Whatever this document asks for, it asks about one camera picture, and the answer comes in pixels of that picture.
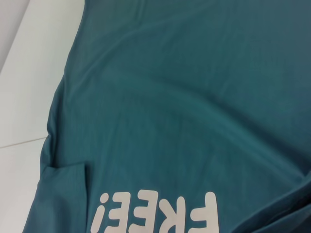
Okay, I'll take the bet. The teal blue FREE t-shirt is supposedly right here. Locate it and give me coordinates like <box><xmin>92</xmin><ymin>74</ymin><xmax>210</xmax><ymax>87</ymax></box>
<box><xmin>20</xmin><ymin>0</ymin><xmax>311</xmax><ymax>233</ymax></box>

